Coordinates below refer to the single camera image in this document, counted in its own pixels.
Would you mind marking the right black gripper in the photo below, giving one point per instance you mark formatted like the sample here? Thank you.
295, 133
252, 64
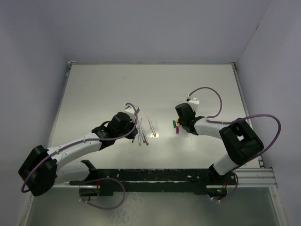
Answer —
179, 121

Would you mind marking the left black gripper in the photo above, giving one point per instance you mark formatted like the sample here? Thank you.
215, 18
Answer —
132, 125

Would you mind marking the green pen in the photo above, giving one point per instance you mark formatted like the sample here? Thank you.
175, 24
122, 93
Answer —
139, 133

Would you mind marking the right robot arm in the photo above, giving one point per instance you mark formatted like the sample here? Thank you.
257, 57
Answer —
241, 142

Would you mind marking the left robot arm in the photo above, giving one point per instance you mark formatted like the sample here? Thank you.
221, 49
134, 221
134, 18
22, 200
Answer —
43, 167

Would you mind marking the magenta pen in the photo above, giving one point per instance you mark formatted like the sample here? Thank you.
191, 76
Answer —
145, 137

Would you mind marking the yellow pen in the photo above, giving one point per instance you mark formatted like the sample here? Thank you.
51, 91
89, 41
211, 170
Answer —
152, 127

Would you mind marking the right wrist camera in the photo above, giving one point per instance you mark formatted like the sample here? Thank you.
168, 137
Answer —
193, 102

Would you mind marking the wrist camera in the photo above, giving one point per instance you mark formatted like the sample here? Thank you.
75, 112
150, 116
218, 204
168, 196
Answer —
131, 110
193, 102

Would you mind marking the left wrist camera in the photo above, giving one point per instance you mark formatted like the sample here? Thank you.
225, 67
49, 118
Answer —
131, 110

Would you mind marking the aluminium rail frame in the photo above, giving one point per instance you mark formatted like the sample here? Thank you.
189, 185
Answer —
256, 177

